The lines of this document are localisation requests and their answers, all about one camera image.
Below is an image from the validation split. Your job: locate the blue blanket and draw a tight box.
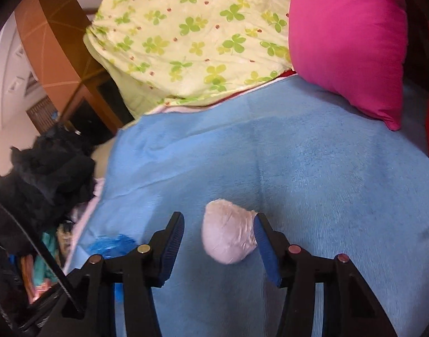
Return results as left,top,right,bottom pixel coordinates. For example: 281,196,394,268
65,75,429,337

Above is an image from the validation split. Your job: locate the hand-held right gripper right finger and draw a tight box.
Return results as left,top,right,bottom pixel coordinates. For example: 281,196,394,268
253,212,399,337

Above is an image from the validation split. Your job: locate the colourful clothing pile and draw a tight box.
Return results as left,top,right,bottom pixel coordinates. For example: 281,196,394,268
21,218,76,300

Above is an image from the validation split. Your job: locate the clover print quilt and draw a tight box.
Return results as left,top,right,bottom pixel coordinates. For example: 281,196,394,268
84,0,295,116

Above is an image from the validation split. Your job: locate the pink pillow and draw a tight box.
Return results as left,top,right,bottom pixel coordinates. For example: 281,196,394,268
288,0,409,131

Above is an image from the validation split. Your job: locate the crumpled blue plastic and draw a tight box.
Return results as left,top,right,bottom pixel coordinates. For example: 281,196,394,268
88,233,138,258

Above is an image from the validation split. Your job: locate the black cloth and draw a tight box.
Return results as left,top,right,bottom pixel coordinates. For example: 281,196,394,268
0,124,97,257

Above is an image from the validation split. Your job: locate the wooden cabinet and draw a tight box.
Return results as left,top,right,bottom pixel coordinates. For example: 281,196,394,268
14,0,138,137

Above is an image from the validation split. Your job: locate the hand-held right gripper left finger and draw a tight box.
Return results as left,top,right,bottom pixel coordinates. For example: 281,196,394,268
62,211,185,337

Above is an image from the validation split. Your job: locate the black bag with strap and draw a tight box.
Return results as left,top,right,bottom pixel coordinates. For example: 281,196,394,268
0,197,85,337

